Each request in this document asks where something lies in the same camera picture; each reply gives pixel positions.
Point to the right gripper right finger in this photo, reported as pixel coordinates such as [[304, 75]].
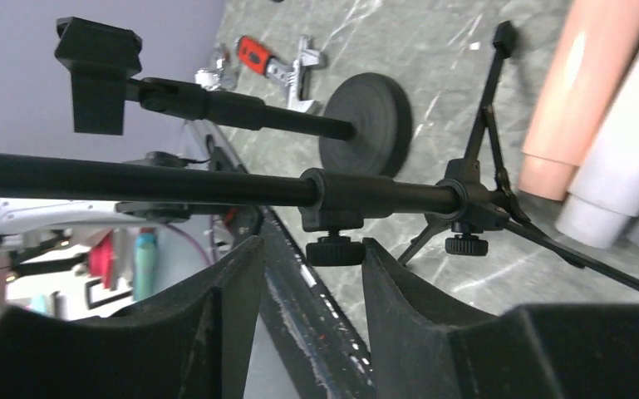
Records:
[[427, 344]]

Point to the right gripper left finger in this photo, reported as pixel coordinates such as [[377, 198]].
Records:
[[191, 340]]

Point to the shock mount tripod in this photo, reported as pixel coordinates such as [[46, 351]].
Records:
[[474, 196]]

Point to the black mic stand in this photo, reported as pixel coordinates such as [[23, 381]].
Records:
[[365, 129]]

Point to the white microphone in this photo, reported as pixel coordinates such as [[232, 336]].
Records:
[[604, 195]]

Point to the pink microphone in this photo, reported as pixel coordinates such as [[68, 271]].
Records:
[[597, 45]]

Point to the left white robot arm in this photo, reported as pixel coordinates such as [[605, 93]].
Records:
[[28, 223]]

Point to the red and teal background objects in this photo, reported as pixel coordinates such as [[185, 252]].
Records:
[[73, 275]]

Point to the small brass white fitting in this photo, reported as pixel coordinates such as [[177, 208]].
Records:
[[220, 74]]

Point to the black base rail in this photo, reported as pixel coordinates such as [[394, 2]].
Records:
[[307, 347]]

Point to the red handled adjustable wrench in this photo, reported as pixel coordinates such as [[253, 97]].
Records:
[[292, 78]]

